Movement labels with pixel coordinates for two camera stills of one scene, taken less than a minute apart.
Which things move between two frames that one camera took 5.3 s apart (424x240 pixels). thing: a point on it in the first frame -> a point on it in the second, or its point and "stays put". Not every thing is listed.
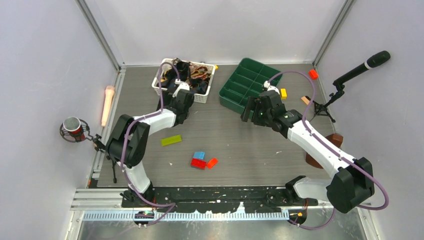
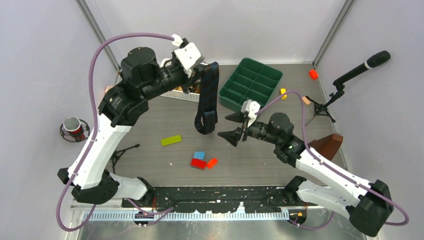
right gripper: [252, 105] -> [233, 136]
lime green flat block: [170, 140] stays put
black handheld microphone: [374, 60] stays put
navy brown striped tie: [158, 103] -> [207, 117]
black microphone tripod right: [320, 109] stays put
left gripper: [171, 99] -> [188, 78]
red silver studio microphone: [74, 129] stays put
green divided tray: [247, 80] stays put
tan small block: [305, 100] stays put
